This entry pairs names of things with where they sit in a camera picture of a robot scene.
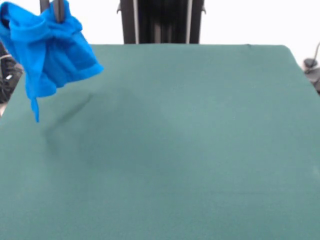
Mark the black stand base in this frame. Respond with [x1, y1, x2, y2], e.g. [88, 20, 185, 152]
[0, 42, 25, 104]
[303, 57, 320, 95]

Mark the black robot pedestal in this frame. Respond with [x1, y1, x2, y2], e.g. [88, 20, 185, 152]
[116, 0, 207, 45]

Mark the dark green table cloth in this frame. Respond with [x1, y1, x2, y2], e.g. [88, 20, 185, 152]
[0, 44, 320, 240]

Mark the blue shirt with white print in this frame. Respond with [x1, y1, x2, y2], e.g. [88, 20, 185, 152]
[0, 0, 105, 123]

